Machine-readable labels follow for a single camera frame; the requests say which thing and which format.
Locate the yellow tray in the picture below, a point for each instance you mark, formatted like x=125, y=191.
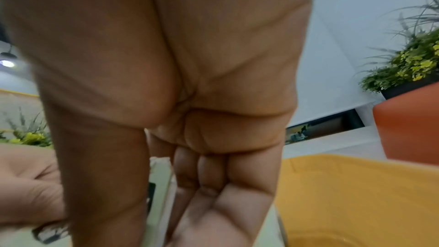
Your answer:
x=360, y=199

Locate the person's right hand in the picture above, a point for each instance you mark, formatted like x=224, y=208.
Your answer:
x=171, y=50

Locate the person's left hand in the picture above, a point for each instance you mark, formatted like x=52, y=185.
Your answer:
x=27, y=186

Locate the red bench seat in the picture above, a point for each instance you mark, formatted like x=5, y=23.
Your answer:
x=411, y=126

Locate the beige framed panel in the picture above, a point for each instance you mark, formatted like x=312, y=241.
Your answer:
x=13, y=110

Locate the round ceiling light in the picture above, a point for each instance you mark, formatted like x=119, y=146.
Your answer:
x=7, y=63

